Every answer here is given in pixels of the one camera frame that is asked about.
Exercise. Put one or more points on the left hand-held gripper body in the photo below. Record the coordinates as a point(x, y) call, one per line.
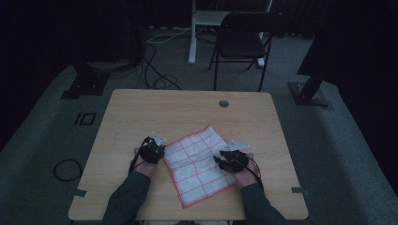
point(150, 151)

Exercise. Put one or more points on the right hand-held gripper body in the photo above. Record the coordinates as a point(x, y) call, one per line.
point(236, 161)

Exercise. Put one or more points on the white cloth with red grid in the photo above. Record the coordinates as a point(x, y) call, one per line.
point(197, 168)

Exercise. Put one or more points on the person's left hand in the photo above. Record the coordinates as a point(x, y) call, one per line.
point(145, 167)

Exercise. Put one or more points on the person's right hand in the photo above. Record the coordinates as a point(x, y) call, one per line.
point(247, 176)

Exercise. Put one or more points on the grey round table grommet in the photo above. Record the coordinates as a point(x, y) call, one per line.
point(223, 103)

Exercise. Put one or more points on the grey tape strip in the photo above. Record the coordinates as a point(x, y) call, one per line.
point(80, 193)
point(299, 191)

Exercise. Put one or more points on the grey round stand base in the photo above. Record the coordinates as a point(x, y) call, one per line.
point(108, 65)

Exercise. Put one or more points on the black folding chair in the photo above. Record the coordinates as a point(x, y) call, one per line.
point(241, 43)

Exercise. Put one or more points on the black stand with base plate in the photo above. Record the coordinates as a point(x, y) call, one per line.
point(308, 90)
point(87, 82)

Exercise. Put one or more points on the white desk frame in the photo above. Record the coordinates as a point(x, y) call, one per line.
point(192, 37)

